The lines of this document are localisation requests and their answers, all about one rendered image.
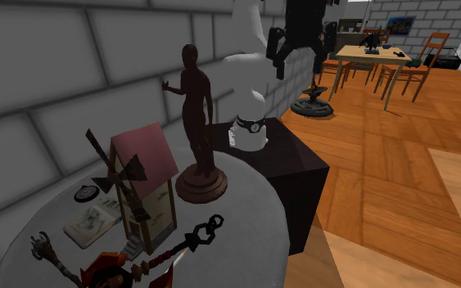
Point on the orange wooden chair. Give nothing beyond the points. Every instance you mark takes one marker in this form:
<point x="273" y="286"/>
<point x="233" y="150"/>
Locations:
<point x="334" y="66"/>
<point x="407" y="72"/>
<point x="373" y="34"/>

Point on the black portable radio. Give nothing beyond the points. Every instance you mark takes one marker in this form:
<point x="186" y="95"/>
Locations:
<point x="443" y="60"/>

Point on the red orange toy figure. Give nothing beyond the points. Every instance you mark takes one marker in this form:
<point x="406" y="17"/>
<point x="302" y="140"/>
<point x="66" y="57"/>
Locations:
<point x="102" y="271"/>

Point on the dark cabinet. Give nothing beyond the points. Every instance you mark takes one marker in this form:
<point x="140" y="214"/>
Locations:
<point x="350" y="34"/>

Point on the dark brown human figure statue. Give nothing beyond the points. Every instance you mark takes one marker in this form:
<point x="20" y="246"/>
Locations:
<point x="196" y="103"/>

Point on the colourful wall picture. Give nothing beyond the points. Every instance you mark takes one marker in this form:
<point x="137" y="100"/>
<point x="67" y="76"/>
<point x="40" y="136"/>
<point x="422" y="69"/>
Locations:
<point x="400" y="24"/>

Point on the black round pocket watch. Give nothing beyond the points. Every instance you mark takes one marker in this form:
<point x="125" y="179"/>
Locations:
<point x="86" y="194"/>

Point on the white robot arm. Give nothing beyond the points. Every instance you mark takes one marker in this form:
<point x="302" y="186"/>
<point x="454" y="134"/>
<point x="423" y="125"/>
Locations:
<point x="247" y="79"/>

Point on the dark round floor stand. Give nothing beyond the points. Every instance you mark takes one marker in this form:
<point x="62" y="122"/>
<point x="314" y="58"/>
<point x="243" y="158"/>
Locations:
<point x="312" y="107"/>

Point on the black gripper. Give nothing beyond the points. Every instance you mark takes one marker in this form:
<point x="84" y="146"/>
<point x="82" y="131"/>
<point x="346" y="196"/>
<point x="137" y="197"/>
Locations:
<point x="305" y="24"/>

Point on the black red sceptre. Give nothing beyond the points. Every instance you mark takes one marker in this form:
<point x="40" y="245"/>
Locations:
<point x="198" y="236"/>

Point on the dark robot stand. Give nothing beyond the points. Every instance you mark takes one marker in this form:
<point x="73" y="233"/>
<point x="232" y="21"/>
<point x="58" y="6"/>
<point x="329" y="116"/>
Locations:
<point x="294" y="167"/>

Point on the windmill house model pink roof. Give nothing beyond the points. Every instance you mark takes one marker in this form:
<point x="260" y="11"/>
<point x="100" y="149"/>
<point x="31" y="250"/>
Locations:
<point x="150" y="155"/>

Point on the dark clawed staff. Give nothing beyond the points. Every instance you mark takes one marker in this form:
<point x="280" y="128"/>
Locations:
<point x="48" y="253"/>

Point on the open pale book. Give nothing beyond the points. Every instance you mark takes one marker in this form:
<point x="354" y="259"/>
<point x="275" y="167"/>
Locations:
<point x="88" y="225"/>

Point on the grey round table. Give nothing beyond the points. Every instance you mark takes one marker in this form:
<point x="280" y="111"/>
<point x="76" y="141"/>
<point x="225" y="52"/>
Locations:
<point x="238" y="227"/>

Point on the light wooden dining table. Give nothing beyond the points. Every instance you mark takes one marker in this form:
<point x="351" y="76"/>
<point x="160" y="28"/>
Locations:
<point x="367" y="56"/>

